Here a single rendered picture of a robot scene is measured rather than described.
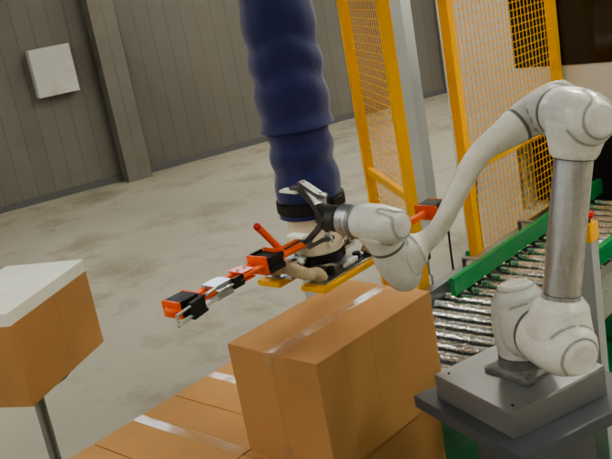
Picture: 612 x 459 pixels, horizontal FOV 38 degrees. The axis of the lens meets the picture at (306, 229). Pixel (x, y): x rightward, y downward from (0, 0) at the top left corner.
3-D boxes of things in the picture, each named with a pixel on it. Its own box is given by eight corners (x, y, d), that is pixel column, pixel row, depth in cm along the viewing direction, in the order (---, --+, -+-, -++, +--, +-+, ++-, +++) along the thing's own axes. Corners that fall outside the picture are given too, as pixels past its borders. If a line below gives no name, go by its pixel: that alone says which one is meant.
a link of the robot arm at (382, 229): (340, 220, 232) (359, 255, 239) (387, 226, 221) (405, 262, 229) (361, 193, 237) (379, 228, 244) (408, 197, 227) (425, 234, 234)
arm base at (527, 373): (579, 356, 261) (577, 340, 259) (529, 388, 250) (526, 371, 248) (532, 341, 276) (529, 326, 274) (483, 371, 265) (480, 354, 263)
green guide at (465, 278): (586, 191, 515) (584, 177, 513) (603, 192, 508) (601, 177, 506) (436, 293, 404) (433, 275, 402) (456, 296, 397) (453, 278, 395)
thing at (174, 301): (186, 305, 254) (182, 289, 253) (203, 308, 250) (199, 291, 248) (164, 316, 249) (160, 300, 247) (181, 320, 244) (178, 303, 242)
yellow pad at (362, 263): (363, 254, 303) (362, 240, 301) (387, 256, 296) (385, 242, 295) (300, 291, 279) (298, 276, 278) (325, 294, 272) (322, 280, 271)
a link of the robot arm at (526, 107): (498, 102, 242) (524, 107, 229) (550, 66, 244) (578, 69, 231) (518, 142, 246) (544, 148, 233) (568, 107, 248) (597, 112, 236)
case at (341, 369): (359, 373, 343) (342, 278, 331) (444, 393, 315) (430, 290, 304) (249, 449, 302) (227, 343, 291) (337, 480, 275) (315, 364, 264)
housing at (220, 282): (219, 290, 263) (217, 276, 262) (235, 292, 259) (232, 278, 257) (202, 299, 258) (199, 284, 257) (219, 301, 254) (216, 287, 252)
